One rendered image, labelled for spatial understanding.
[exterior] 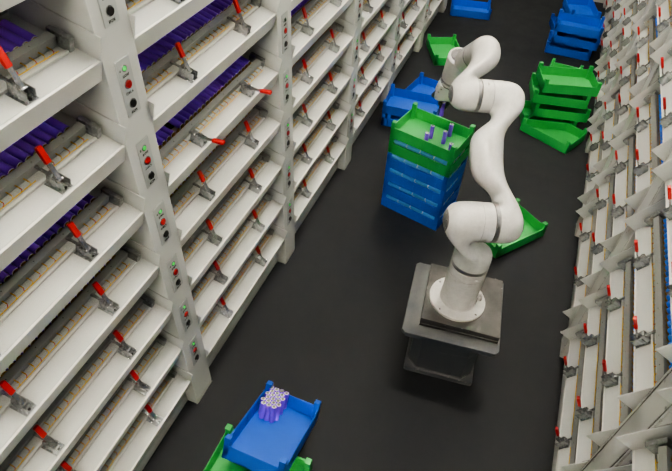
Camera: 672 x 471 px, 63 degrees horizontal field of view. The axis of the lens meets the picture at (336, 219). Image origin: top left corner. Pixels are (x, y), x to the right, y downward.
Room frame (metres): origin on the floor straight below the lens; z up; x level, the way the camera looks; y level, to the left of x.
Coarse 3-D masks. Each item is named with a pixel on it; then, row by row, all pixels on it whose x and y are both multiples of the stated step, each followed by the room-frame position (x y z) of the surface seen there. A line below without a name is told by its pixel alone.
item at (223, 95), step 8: (256, 64) 1.53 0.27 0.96; (248, 72) 1.48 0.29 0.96; (256, 72) 1.51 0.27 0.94; (240, 80) 1.43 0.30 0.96; (232, 88) 1.39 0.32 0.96; (216, 96) 1.33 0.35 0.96; (224, 96) 1.34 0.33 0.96; (208, 104) 1.29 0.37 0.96; (216, 104) 1.30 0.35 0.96; (200, 112) 1.25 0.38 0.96; (208, 112) 1.26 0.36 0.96; (192, 120) 1.21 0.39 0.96; (200, 120) 1.22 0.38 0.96; (184, 128) 1.18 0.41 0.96; (192, 128) 1.19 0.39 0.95; (176, 136) 1.14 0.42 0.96; (184, 136) 1.15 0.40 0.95; (168, 144) 1.10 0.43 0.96; (176, 144) 1.12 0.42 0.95; (160, 152) 1.07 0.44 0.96; (168, 152) 1.09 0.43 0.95; (168, 160) 1.07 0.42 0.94
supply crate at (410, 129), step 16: (416, 112) 2.13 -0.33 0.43; (400, 128) 2.04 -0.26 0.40; (416, 128) 2.05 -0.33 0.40; (448, 128) 2.04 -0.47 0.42; (464, 128) 2.00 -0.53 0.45; (416, 144) 1.91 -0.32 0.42; (432, 144) 1.87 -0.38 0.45; (448, 144) 1.94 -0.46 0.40; (464, 144) 1.90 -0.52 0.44; (448, 160) 1.82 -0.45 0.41
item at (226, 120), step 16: (256, 48) 1.58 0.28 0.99; (272, 64) 1.56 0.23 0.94; (256, 80) 1.49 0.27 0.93; (272, 80) 1.52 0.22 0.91; (240, 96) 1.39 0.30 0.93; (256, 96) 1.42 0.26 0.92; (224, 112) 1.31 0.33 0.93; (240, 112) 1.33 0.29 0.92; (176, 128) 1.19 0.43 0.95; (208, 128) 1.23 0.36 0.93; (224, 128) 1.24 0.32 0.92; (192, 144) 1.15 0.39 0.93; (208, 144) 1.17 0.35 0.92; (176, 160) 1.08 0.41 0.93; (192, 160) 1.10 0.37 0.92; (176, 176) 1.03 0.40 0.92
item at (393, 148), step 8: (392, 144) 1.97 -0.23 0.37; (392, 152) 1.96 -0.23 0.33; (400, 152) 1.94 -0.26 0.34; (408, 152) 1.92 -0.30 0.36; (464, 152) 1.93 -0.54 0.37; (408, 160) 1.92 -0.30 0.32; (416, 160) 1.90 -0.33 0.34; (424, 160) 1.88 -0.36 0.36; (432, 160) 1.86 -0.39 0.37; (432, 168) 1.86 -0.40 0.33; (440, 168) 1.84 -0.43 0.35; (448, 168) 1.82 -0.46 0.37; (456, 168) 1.88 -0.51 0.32; (448, 176) 1.81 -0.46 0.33
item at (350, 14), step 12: (348, 12) 2.23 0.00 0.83; (360, 24) 2.30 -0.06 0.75; (348, 48) 2.23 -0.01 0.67; (348, 60) 2.23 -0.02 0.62; (348, 84) 2.22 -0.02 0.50; (348, 96) 2.22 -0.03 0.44; (348, 120) 2.23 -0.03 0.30; (348, 132) 2.24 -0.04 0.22; (348, 144) 2.25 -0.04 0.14; (348, 156) 2.27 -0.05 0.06
